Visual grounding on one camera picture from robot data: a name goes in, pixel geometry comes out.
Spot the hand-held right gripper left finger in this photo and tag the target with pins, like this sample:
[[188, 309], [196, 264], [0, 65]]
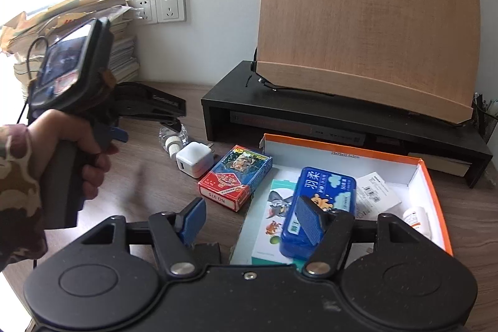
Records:
[[192, 221]]

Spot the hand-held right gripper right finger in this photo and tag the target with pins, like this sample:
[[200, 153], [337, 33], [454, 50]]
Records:
[[311, 221]]

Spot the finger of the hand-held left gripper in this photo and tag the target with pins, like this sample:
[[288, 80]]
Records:
[[155, 102]]

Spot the blue cartoon tin case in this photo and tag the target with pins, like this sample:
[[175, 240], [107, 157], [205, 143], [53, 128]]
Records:
[[330, 188]]

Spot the orange cardboard box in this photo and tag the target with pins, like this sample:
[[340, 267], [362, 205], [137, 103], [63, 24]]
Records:
[[393, 164]]

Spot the small white bottle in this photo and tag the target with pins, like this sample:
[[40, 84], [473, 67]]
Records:
[[418, 221]]

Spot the person's left forearm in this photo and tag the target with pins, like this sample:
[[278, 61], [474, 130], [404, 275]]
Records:
[[19, 180]]

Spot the person's left hand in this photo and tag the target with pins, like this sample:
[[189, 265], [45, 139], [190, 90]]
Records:
[[70, 129]]

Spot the stack of worn books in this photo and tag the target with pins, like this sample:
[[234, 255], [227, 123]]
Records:
[[124, 56]]

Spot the black plug charger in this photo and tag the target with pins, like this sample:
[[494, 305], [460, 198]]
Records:
[[208, 254]]

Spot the clear glass bottle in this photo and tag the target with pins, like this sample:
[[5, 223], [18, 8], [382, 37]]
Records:
[[171, 135]]

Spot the teal cartoon bandage box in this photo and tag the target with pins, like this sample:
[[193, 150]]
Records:
[[272, 211]]

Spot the red playing card box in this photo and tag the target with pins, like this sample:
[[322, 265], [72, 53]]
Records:
[[233, 176]]

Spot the white cube charger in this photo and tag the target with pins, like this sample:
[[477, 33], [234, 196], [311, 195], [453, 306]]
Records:
[[194, 159]]

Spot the small white carton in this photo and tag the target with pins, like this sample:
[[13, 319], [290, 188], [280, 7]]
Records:
[[379, 194]]

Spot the black desk riser shelf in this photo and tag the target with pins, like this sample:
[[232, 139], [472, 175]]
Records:
[[233, 89]]

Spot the cream thick book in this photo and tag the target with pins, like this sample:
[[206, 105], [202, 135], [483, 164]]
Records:
[[439, 164]]

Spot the black mesh pen holder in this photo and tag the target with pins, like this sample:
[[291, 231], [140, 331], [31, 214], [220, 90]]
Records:
[[486, 126]]

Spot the wooden book stand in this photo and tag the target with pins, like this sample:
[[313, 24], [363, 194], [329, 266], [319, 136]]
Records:
[[369, 17]]

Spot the white wall socket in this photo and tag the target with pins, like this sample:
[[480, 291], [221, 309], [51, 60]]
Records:
[[144, 10], [170, 5]]

